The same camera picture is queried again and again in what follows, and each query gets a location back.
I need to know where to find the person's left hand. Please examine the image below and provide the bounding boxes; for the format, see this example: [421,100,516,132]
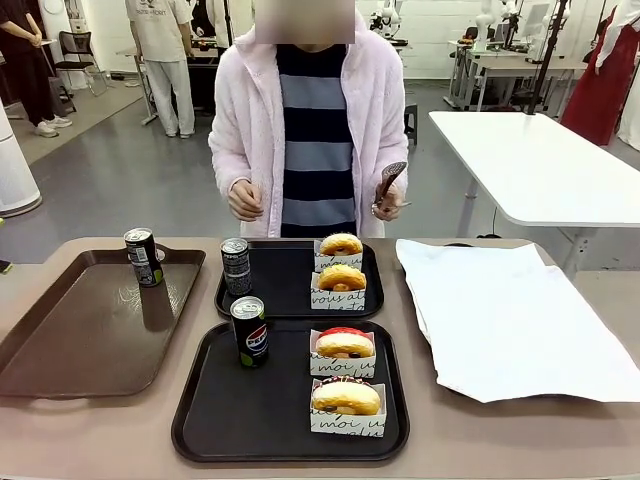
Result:
[370,183,404,221]

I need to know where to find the grey lab table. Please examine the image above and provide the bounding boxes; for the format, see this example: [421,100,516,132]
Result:
[447,47,589,112]

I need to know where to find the mannequin with red dress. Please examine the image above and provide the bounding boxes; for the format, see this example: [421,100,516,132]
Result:
[559,0,640,147]

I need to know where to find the red glazed donut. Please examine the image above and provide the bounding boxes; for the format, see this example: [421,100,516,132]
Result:
[314,327,375,360]

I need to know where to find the person in white clothes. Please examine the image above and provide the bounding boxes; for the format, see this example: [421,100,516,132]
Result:
[124,0,197,139]

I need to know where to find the black stool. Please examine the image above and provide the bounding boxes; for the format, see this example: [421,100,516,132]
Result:
[403,102,419,146]

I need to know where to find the person's left forearm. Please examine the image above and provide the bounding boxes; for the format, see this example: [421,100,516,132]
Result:
[367,119,409,187]

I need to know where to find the brown serving tongs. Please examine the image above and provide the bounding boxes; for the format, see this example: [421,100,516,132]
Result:
[372,160,412,214]

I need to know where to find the yellow crumb donut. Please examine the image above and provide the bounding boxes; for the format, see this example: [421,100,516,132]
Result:
[317,264,368,292]
[319,233,364,257]

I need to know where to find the black square tray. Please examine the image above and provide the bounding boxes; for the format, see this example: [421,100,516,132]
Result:
[170,319,411,464]
[213,239,385,321]

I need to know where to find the far donut in paper box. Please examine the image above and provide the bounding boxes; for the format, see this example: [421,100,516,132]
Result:
[313,238,367,275]

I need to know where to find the person's right hand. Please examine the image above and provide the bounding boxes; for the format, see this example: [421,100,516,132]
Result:
[227,178,265,223]

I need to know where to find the donut in paper box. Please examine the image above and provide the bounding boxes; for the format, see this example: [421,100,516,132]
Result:
[308,329,377,377]
[313,238,367,275]
[309,378,387,439]
[309,271,369,311]

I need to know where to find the black tripod pole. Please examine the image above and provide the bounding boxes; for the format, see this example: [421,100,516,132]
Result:
[527,0,571,116]

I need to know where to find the black Pepsi can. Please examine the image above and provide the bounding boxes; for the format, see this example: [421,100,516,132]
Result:
[123,227,165,289]
[229,295,270,370]
[220,237,254,297]

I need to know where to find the brown plastic tray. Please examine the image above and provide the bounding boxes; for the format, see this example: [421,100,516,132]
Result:
[0,243,207,401]

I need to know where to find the white paper sheet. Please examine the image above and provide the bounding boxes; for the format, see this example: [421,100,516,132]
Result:
[395,238,640,404]

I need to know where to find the person in black clothes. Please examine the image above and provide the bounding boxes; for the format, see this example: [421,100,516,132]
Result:
[0,0,74,139]

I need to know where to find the white cylindrical appliance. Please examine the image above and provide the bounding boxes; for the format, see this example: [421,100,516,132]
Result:
[0,102,44,217]

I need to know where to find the chocolate sprinkled donut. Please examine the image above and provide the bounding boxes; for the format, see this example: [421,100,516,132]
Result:
[311,375,383,416]

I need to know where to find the nearest donut in paper box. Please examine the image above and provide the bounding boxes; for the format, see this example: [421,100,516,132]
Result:
[309,378,387,439]

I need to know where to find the black office chair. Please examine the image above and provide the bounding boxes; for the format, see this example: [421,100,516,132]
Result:
[53,30,109,99]

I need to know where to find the person in pink fleece jacket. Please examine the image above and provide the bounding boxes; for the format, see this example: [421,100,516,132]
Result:
[207,0,409,239]

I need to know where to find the person's right forearm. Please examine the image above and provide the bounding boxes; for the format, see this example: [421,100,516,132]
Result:
[208,119,257,187]

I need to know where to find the white table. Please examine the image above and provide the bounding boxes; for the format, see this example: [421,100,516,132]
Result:
[428,109,640,274]

